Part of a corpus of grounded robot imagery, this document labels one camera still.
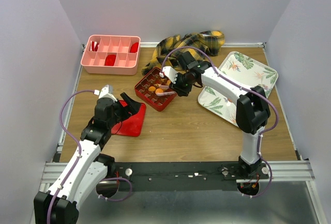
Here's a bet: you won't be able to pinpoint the red box lid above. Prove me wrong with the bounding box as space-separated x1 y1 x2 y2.
112 103 146 137

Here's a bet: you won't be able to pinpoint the pink tongs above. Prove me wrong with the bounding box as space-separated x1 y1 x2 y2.
155 85 176 97

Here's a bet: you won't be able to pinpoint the red cookie box with tray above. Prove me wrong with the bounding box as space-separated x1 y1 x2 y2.
134 67 177 112

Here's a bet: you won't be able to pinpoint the orange flower cookie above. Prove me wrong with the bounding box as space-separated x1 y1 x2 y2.
155 88 164 94

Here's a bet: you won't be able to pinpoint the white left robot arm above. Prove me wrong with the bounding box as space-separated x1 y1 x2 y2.
34 87 141 223

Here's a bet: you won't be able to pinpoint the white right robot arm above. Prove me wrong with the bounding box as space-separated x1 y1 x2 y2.
160 52 270 178

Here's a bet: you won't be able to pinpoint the yellow plaid shirt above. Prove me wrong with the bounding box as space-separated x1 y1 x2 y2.
141 31 225 75

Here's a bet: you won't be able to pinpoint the red item lower compartment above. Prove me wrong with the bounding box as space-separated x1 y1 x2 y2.
104 54 116 66

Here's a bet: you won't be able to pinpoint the red item compartment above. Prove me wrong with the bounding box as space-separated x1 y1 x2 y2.
104 54 116 66
129 42 139 53

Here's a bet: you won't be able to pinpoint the red item upper compartment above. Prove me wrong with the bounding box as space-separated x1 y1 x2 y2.
129 42 139 53

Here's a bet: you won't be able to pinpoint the pink divided organizer box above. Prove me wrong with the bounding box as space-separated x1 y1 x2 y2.
81 35 141 76

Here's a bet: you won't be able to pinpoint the floral serving tray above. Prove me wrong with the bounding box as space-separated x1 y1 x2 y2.
198 51 278 126

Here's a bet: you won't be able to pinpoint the red white striped item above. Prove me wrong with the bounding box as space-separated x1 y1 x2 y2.
89 41 99 52

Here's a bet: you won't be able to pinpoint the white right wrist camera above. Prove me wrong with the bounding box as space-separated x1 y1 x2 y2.
159 66 178 84

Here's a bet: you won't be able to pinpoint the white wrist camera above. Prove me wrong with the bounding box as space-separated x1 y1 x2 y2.
159 66 178 84
93 84 117 102

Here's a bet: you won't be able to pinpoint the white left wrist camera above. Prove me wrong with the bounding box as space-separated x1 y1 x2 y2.
93 84 117 102

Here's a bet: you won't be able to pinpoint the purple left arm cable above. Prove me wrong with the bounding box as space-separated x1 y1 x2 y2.
46 89 101 224

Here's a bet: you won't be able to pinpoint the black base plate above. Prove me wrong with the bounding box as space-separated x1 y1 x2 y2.
113 161 269 192

